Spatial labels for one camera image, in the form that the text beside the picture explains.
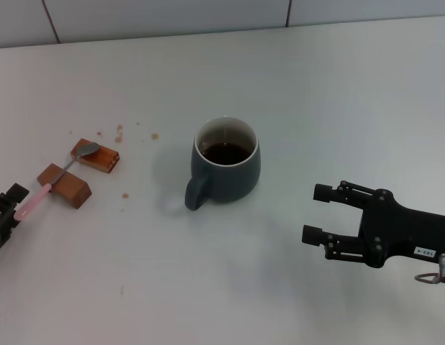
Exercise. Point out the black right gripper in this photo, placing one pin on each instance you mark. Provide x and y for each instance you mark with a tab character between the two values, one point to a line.
405	230

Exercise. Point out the grey ceramic cup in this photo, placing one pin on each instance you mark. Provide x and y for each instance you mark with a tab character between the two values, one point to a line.
229	183

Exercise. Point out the dark brown wooden block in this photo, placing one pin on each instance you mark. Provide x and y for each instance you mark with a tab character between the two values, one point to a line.
71	188

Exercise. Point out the orange grooved wooden block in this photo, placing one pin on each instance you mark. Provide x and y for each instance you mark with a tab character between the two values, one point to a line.
100	160

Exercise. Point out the dark coffee liquid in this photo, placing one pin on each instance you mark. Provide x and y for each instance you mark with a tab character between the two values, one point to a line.
225	154

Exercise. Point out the silver plug on right gripper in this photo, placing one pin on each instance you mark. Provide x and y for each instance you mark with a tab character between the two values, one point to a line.
444	267

